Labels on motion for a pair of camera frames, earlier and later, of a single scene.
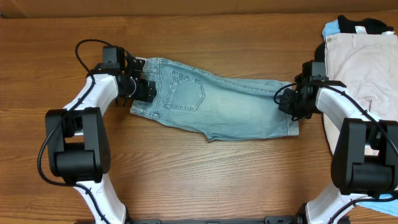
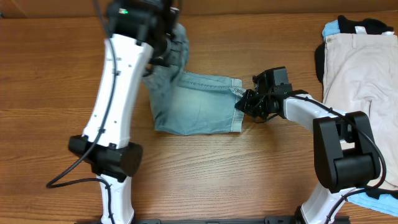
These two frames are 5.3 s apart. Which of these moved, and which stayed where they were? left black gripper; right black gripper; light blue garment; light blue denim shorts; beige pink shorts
Moved: light blue denim shorts; right black gripper; left black gripper
Stayed: beige pink shorts; light blue garment
